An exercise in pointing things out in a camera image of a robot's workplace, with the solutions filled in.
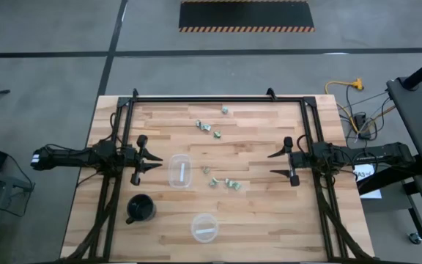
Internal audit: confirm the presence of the round clear plastic container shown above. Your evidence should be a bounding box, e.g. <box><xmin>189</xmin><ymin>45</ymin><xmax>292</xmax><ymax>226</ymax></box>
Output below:
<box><xmin>190</xmin><ymin>213</ymin><xmax>220</xmax><ymax>243</ymax></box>

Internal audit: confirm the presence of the yellow extension cord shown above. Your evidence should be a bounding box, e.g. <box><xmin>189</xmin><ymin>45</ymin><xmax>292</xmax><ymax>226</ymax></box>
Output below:
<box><xmin>324</xmin><ymin>77</ymin><xmax>365</xmax><ymax>133</ymax></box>

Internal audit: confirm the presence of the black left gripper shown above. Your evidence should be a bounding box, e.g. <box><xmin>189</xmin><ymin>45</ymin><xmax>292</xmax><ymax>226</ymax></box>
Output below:
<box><xmin>122</xmin><ymin>134</ymin><xmax>164</xmax><ymax>186</ymax></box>

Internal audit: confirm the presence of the black hazard-striped floor mat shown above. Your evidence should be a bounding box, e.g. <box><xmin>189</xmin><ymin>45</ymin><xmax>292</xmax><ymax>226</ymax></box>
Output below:
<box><xmin>178</xmin><ymin>0</ymin><xmax>315</xmax><ymax>33</ymax></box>

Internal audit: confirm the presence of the white paper sheet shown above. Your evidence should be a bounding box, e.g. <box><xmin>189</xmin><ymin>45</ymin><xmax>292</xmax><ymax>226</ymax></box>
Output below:
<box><xmin>352</xmin><ymin>164</ymin><xmax>383</xmax><ymax>199</ymax></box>

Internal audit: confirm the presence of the grey equipment stand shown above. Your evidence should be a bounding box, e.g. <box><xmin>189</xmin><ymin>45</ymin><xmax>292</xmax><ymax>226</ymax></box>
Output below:
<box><xmin>0</xmin><ymin>165</ymin><xmax>36</xmax><ymax>264</ymax></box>

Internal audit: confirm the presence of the black mug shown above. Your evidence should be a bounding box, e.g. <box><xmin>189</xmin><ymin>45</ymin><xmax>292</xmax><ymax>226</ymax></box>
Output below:
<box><xmin>125</xmin><ymin>193</ymin><xmax>158</xmax><ymax>225</ymax></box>

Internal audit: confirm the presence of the rectangular clear plastic container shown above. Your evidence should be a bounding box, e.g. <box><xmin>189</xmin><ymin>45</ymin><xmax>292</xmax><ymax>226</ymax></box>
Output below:
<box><xmin>167</xmin><ymin>153</ymin><xmax>193</xmax><ymax>189</ymax></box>

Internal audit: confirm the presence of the black side table base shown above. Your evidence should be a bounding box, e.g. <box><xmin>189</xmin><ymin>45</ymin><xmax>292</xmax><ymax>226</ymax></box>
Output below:
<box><xmin>357</xmin><ymin>155</ymin><xmax>422</xmax><ymax>241</ymax></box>

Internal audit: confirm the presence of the black metal table frame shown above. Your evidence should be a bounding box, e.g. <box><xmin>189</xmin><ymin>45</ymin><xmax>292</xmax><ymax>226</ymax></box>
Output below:
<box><xmin>59</xmin><ymin>87</ymin><xmax>377</xmax><ymax>264</ymax></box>

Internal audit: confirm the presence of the black power strip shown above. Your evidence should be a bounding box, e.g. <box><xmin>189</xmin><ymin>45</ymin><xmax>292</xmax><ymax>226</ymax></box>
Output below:
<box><xmin>353</xmin><ymin>112</ymin><xmax>372</xmax><ymax>140</ymax></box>

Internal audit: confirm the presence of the black side table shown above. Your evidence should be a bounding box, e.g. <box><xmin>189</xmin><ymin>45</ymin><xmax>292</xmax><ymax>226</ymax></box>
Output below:
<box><xmin>385</xmin><ymin>75</ymin><xmax>422</xmax><ymax>179</ymax></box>

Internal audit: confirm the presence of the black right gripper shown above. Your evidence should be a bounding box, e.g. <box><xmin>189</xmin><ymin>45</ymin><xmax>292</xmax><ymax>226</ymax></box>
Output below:
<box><xmin>267</xmin><ymin>136</ymin><xmax>313</xmax><ymax>187</ymax></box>

